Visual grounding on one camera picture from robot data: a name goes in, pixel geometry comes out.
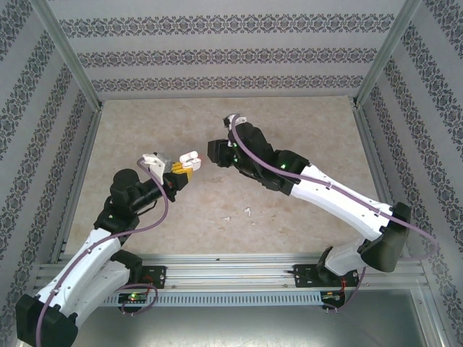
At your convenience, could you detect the white earbud charging case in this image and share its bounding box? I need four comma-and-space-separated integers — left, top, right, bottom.
179, 150, 203, 171

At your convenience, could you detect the grey metal sheet panel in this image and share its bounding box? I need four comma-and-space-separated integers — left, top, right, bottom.
21, 287, 446, 347

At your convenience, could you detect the aluminium frame post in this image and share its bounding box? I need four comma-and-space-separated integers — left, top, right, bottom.
354, 0, 423, 108
30, 0, 103, 109

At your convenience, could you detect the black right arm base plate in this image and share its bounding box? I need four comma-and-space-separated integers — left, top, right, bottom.
293, 263, 361, 289

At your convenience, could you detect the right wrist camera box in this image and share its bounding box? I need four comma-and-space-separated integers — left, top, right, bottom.
222, 113, 247, 128

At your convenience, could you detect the slotted grey cable duct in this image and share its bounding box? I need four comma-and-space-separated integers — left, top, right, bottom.
104, 291, 323, 307

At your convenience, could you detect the left circuit board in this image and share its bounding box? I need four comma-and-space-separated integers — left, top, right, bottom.
118, 293, 148, 304

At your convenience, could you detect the aluminium mounting rail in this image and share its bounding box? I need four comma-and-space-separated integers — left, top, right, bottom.
35, 252, 426, 290

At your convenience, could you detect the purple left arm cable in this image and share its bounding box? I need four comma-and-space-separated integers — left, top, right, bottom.
37, 158, 171, 344

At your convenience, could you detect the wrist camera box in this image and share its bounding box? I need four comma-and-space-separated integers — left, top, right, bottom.
222, 113, 247, 128
141, 152, 175, 179

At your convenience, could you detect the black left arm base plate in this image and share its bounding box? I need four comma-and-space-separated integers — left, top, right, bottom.
139, 265, 168, 290

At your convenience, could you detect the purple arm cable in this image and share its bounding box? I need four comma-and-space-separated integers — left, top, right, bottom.
231, 114, 438, 314
37, 158, 171, 344

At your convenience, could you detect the aluminium side rail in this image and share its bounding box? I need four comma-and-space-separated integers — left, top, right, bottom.
353, 103, 394, 206
49, 103, 104, 264

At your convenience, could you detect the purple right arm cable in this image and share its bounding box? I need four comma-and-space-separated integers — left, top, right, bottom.
231, 114, 438, 314

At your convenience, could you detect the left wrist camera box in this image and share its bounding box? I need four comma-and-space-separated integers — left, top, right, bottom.
141, 152, 175, 179

